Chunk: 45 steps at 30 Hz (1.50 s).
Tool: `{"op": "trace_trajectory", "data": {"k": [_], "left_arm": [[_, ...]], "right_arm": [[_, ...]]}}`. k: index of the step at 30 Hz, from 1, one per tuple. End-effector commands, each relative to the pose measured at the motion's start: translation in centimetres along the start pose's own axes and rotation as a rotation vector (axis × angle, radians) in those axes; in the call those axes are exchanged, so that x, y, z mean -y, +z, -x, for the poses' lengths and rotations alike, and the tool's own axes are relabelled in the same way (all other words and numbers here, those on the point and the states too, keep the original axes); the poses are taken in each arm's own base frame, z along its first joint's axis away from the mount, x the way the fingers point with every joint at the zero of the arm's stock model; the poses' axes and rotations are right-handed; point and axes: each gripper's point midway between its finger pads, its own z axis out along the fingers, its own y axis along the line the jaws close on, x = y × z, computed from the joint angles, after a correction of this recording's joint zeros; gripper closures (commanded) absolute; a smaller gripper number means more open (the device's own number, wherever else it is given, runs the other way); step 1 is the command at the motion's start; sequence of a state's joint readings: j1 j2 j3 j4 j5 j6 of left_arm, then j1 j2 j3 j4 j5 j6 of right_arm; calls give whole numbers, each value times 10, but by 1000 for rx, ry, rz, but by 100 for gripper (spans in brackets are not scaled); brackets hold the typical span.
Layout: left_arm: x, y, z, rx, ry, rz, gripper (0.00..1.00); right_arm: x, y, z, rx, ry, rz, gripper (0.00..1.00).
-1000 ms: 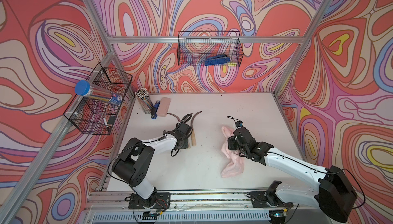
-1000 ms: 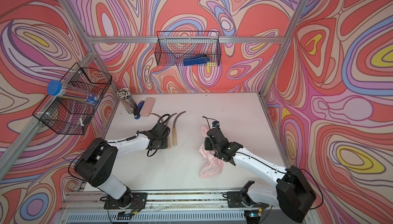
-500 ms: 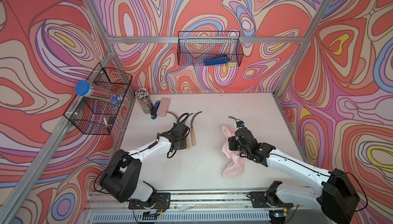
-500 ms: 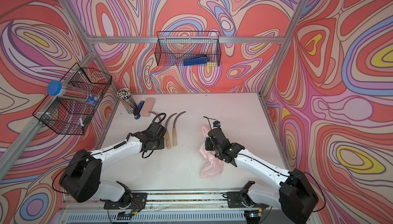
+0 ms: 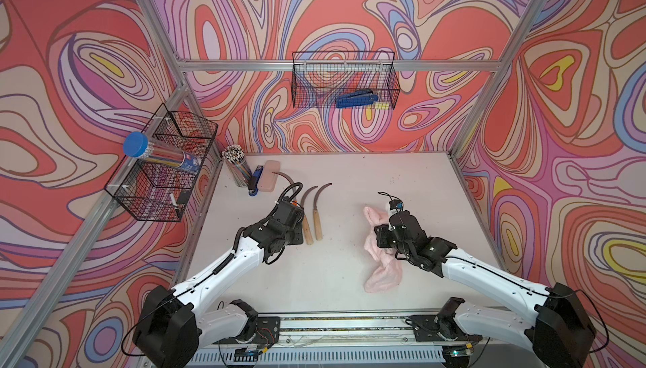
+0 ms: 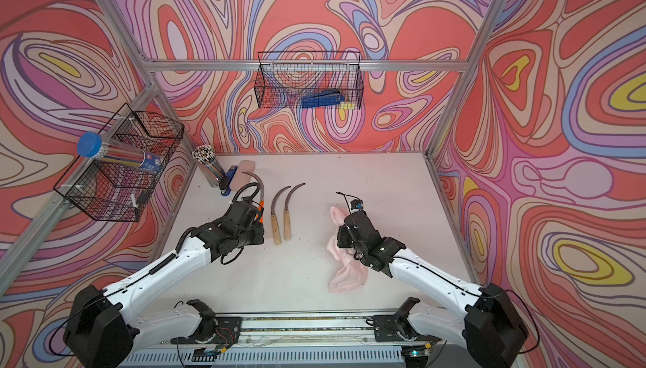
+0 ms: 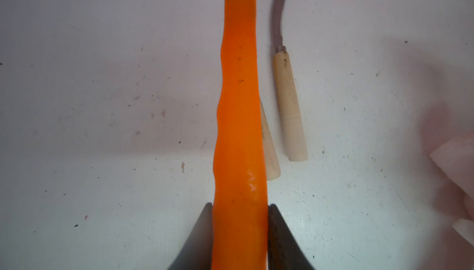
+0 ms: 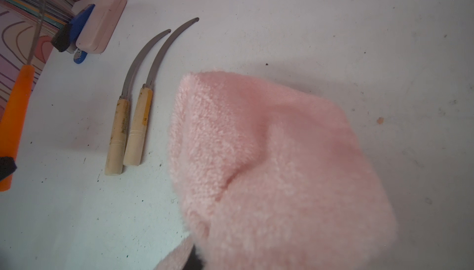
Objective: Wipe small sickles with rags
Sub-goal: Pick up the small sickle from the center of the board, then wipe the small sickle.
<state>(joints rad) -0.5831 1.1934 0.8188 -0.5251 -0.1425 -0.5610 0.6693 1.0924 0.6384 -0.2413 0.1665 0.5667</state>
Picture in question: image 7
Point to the wooden handled sickle right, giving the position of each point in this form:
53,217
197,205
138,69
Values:
290,115

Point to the pink rag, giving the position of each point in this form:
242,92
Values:
456,159

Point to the wooden handled sickle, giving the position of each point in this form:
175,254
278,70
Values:
290,115
272,166

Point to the orange handled sickle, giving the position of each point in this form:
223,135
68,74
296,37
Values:
240,211

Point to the wooden handled sickle left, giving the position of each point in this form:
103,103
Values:
272,166

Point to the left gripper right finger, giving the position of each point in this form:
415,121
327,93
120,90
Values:
284,252

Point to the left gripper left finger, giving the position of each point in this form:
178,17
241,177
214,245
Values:
196,254

